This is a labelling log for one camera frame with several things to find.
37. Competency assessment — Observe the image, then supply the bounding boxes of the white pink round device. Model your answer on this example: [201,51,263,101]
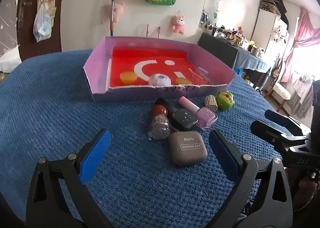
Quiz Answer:
[148,73,171,86]

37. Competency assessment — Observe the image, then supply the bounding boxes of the plastic bag of masks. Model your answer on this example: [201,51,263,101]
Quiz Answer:
[33,5,52,43]

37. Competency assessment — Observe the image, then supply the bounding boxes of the orange grey mop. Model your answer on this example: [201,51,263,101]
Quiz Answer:
[110,0,115,37]

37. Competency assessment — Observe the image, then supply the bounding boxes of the pink plush behind mop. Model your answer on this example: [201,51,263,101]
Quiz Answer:
[113,1,124,23]

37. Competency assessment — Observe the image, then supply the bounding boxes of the green yellow bear toy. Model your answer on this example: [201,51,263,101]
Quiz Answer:
[216,91,235,111]

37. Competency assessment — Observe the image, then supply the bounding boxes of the blue knitted table cover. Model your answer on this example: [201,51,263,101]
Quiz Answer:
[0,49,292,228]

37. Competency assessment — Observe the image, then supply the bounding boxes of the pink nail polish bottle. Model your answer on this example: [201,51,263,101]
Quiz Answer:
[178,96,218,131]

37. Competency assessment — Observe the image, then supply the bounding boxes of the side table dark cloth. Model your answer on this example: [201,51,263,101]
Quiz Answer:
[197,32,272,74]

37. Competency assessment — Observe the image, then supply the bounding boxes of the purple box red lining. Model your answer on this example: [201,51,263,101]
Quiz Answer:
[83,37,235,102]

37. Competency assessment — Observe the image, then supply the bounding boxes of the blue plastic stool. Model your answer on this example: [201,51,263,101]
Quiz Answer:
[234,68,243,77]

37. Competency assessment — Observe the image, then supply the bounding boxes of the pink dustpan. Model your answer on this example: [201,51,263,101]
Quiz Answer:
[146,24,150,37]

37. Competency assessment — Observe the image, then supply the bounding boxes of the clear plastic cup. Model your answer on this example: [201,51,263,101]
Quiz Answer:
[191,67,210,85]

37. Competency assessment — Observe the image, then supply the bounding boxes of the black nail polish bottle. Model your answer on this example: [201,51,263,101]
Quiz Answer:
[155,98,198,132]

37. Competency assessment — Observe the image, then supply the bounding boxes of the dark brown door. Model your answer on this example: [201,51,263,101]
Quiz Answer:
[17,0,62,60]

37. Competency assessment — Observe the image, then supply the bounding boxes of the pink broom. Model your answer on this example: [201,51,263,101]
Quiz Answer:
[157,26,161,38]

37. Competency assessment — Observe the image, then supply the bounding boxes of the gold studded cylinder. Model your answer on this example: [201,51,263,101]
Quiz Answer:
[204,95,219,112]

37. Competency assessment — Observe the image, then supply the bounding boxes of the glitter bottle red cap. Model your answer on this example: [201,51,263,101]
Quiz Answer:
[148,104,171,140]

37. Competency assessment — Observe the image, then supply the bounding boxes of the large orange round disc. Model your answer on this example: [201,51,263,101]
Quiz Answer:
[176,78,193,85]

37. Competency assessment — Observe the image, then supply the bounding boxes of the pink curtain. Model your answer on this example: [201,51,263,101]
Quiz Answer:
[280,7,319,83]

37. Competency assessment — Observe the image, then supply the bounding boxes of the white wardrobe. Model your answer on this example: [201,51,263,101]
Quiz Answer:
[251,0,290,56]

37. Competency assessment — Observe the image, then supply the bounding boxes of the pink plush on wall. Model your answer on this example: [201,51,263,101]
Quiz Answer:
[172,15,185,35]

